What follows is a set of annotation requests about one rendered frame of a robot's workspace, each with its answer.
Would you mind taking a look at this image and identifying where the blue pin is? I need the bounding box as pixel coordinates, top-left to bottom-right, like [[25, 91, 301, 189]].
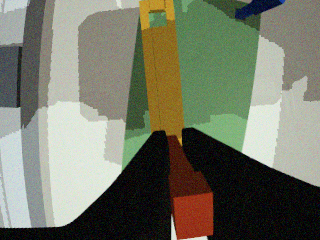
[[235, 0, 285, 20]]

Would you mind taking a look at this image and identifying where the grey slotted metal rail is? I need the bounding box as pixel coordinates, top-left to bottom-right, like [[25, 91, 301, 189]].
[[0, 0, 47, 228]]

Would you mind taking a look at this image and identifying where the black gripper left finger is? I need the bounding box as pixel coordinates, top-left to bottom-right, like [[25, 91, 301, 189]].
[[0, 131, 171, 240]]

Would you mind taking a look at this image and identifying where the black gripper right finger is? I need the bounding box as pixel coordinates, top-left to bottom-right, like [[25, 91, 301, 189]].
[[183, 127, 320, 240]]

